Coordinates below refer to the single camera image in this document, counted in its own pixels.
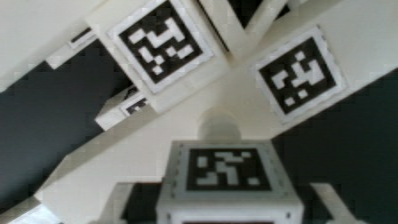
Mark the white chair seat plate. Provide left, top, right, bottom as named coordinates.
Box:
left=94, top=86, right=149, bottom=130

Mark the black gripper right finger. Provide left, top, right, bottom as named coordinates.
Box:
left=295, top=183, right=368, bottom=224

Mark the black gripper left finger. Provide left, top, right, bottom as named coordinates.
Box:
left=89, top=182, right=161, bottom=224

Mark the white chair back piece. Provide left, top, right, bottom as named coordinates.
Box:
left=0, top=0, right=398, bottom=224

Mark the white chair leg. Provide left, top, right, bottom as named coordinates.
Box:
left=156, top=112, right=304, bottom=224

